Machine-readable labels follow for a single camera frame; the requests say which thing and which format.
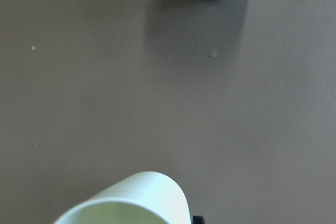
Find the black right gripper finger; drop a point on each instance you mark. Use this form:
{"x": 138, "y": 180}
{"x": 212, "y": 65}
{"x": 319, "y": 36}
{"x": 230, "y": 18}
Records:
{"x": 198, "y": 220}

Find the cream white cup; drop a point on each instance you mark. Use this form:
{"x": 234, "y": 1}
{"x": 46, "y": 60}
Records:
{"x": 145, "y": 197}

